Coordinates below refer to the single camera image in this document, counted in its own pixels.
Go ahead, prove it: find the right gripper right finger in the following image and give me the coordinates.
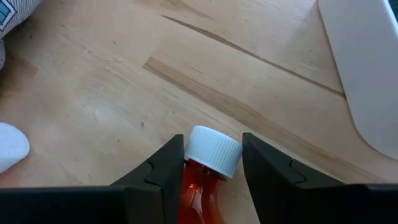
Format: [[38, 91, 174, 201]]
[[242, 133, 368, 224]]

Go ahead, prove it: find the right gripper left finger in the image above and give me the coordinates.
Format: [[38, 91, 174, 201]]
[[110, 134, 185, 224]]

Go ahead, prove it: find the red bottle white cap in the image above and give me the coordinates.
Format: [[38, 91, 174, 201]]
[[0, 122, 30, 174], [176, 125, 244, 224]]

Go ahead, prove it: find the grey patterned cloth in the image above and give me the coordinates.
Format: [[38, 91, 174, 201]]
[[0, 0, 43, 71]]

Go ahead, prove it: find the small white plastic bin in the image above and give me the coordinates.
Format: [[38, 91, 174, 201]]
[[318, 0, 398, 161]]

